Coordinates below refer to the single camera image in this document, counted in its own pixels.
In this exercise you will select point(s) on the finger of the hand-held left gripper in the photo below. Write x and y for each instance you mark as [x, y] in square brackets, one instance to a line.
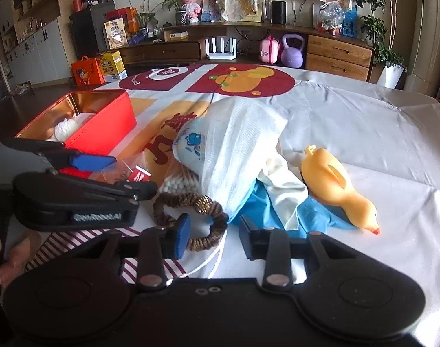
[140, 189]
[93, 162]

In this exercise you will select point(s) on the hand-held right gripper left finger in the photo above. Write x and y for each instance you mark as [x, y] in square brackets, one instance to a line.
[182, 236]

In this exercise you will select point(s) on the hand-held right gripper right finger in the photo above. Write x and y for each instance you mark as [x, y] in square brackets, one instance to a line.
[246, 236]

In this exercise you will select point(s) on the brown scrunchie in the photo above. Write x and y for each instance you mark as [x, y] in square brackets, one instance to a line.
[209, 220]

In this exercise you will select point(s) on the bag of cotton swabs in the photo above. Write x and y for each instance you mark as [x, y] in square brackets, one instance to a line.
[178, 184]

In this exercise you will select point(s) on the red tin box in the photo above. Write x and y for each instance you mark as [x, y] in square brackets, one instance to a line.
[104, 123]

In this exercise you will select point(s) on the cream cloth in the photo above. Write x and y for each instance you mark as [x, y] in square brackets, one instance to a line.
[285, 188]

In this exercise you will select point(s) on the white pouch with blue print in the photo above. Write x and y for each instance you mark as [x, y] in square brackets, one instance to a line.
[191, 144]

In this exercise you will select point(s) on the blue cloth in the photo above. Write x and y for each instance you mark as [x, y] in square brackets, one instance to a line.
[325, 217]

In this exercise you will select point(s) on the white towel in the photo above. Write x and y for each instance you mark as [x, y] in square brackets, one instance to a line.
[238, 144]

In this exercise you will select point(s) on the yellow rubber duck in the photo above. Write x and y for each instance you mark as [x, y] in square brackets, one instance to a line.
[332, 191]

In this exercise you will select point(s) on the person's left hand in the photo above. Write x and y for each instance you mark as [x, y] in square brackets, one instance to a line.
[17, 256]

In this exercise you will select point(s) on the red white striped cloth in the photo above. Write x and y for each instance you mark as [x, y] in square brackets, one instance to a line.
[79, 236]

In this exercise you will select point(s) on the white rolled cloth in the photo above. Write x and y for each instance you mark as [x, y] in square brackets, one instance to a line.
[66, 128]

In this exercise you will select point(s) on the orange gift box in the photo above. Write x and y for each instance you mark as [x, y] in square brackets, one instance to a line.
[87, 72]

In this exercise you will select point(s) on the yellow carton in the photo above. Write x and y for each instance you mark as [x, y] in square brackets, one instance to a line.
[113, 65]

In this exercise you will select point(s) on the tan snack box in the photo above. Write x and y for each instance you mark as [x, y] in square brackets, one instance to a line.
[115, 34]

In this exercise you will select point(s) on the black cabinet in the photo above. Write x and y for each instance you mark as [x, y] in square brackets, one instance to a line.
[91, 29]

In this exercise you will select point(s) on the white flat box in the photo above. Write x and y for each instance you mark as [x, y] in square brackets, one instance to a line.
[176, 35]

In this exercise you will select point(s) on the small potted plant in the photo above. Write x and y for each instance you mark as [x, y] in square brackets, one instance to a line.
[146, 18]

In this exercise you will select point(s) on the printed blanket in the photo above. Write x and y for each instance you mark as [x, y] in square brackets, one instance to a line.
[361, 133]

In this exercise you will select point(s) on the white router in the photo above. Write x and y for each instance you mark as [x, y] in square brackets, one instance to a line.
[221, 52]

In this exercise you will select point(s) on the red thermos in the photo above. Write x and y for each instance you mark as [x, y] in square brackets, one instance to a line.
[77, 3]

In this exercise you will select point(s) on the potted green plant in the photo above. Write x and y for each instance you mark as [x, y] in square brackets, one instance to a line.
[174, 1]

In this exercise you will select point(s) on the purple kettlebell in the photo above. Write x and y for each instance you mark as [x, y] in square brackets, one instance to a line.
[291, 56]

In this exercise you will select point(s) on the pink toy suitcase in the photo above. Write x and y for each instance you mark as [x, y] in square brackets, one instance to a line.
[270, 50]

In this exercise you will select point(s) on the pink doll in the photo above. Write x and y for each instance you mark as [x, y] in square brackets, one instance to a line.
[193, 1]

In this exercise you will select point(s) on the wooden cabinet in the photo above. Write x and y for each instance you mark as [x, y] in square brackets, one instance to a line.
[335, 56]

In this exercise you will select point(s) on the black speaker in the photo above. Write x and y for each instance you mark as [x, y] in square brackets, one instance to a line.
[278, 12]

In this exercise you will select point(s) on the clear plastic bag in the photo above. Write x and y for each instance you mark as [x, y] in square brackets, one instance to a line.
[330, 18]

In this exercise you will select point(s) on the potted tree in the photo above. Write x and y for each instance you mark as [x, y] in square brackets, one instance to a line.
[381, 25]

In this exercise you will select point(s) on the wall shelf unit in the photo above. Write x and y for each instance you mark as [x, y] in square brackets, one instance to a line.
[32, 32]

